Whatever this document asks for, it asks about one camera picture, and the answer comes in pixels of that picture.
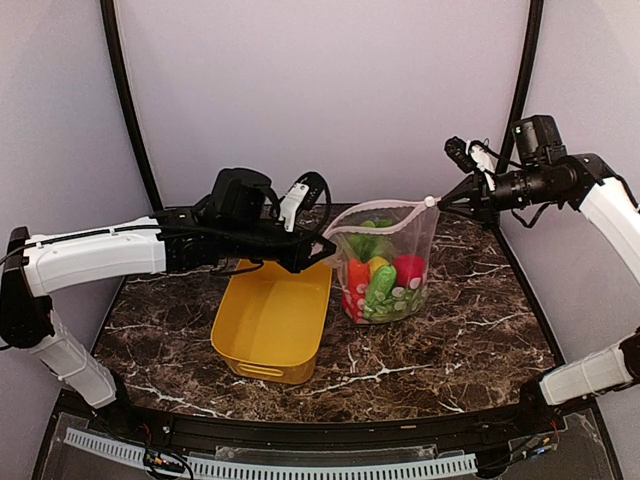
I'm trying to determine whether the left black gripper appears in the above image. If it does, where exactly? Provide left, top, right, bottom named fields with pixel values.
left=222, top=221, right=338, bottom=274

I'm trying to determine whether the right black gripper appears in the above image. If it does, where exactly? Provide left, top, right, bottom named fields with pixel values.
left=438, top=162, right=561, bottom=229

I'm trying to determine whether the yellow toy lemon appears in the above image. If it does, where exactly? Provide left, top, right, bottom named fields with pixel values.
left=367, top=256, right=389, bottom=277

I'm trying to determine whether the orange toy carrot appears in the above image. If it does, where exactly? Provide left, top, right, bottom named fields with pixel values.
left=342, top=234, right=396, bottom=324

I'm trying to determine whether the clear zip top bag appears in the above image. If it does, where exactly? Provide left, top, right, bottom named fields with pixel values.
left=324, top=196, right=440, bottom=325

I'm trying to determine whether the green toy cucumber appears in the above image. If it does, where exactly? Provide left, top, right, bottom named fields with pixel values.
left=365, top=265, right=397, bottom=308

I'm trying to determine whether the red toy tomato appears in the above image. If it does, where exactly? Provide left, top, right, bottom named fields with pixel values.
left=393, top=255, right=426, bottom=289

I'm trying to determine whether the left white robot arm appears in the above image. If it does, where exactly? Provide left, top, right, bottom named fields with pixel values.
left=1, top=208, right=336, bottom=436

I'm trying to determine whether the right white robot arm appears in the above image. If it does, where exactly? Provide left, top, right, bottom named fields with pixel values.
left=437, top=145, right=639, bottom=434

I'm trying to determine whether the yellow plastic basket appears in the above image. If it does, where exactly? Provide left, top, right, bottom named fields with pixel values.
left=211, top=260, right=332, bottom=385

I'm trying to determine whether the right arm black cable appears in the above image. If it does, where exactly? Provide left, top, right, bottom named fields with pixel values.
left=467, top=139, right=521, bottom=174

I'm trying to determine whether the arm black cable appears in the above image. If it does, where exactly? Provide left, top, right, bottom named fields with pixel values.
left=149, top=171, right=332, bottom=251
left=467, top=139, right=521, bottom=174

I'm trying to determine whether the right black frame post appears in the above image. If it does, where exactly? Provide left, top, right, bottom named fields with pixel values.
left=497, top=0, right=544, bottom=173

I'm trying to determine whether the black frame post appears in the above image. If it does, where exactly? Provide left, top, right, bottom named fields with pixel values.
left=99, top=0, right=163, bottom=211
left=497, top=0, right=544, bottom=173

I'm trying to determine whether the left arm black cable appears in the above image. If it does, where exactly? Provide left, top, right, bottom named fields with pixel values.
left=149, top=171, right=332, bottom=251

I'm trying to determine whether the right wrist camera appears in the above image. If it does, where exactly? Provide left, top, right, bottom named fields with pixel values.
left=511, top=115, right=567, bottom=168

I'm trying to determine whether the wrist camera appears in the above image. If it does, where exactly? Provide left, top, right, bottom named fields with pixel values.
left=511, top=115, right=567, bottom=168
left=204, top=167, right=275, bottom=223

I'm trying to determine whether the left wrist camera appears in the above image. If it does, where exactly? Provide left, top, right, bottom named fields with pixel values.
left=204, top=167, right=275, bottom=223

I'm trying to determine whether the black front rail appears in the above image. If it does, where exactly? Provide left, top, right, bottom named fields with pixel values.
left=84, top=384, right=596, bottom=451

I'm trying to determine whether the white slotted cable duct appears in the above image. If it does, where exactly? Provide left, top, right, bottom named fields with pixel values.
left=64, top=427, right=478, bottom=479

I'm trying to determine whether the left black frame post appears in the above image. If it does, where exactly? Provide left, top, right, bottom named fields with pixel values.
left=99, top=0, right=163, bottom=211

